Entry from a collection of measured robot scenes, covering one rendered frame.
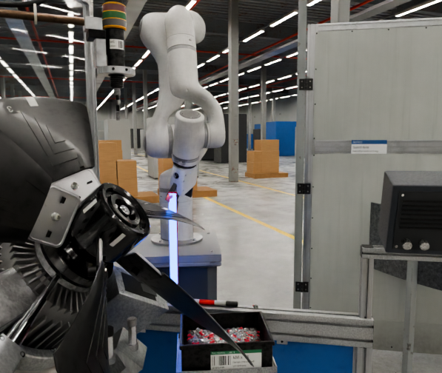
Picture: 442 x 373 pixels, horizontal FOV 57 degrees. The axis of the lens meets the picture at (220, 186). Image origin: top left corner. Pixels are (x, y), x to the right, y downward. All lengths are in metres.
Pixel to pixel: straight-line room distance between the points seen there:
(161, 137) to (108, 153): 6.92
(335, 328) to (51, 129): 0.87
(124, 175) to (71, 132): 7.51
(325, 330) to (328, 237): 1.46
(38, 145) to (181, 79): 0.54
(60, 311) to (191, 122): 0.64
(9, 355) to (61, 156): 0.38
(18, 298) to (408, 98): 2.31
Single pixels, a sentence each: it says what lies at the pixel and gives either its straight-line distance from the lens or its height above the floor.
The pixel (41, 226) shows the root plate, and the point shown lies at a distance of 0.68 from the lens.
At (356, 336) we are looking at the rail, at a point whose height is 0.81.
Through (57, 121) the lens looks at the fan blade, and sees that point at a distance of 0.90.
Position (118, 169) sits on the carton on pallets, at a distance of 8.35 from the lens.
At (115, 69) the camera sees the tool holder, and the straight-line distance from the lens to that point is 0.79.
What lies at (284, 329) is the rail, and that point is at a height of 0.81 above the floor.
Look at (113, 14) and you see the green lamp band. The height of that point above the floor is 1.57.
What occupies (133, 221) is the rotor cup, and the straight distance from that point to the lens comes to 0.71.
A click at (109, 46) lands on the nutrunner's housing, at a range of 0.82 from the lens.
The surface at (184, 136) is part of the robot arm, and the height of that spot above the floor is 1.35.
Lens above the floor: 1.35
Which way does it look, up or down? 7 degrees down
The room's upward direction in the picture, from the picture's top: straight up
